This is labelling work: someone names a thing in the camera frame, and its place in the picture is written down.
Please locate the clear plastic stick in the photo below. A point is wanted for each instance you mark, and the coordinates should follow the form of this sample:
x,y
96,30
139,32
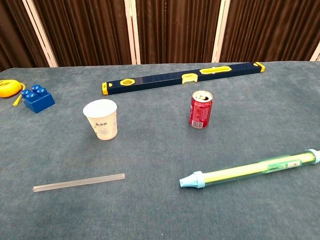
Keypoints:
x,y
80,182

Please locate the white paper cup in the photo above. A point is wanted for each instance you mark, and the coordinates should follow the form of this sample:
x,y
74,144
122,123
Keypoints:
x,y
105,125

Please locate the blue table cloth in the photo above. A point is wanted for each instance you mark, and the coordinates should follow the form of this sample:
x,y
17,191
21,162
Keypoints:
x,y
155,155

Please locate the navy yellow spirit level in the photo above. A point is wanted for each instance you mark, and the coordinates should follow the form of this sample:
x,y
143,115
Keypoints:
x,y
155,83

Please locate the red soda can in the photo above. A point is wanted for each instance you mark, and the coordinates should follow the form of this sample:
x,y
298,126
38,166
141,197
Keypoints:
x,y
200,112

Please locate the teal water syringe toy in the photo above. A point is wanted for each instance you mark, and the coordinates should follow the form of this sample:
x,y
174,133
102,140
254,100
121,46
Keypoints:
x,y
197,180

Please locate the brown pleated curtain panel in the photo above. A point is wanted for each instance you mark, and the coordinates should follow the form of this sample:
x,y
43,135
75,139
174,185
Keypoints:
x,y
12,30
175,30
270,27
87,30

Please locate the blue toy building brick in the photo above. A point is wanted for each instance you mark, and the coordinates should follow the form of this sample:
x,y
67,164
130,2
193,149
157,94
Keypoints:
x,y
40,102

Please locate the yellow tape measure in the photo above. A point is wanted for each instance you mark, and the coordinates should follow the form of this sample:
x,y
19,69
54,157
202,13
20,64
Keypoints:
x,y
8,88

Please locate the white partition frame post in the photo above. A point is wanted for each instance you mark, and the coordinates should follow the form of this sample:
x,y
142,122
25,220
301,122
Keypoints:
x,y
220,32
316,53
38,28
130,32

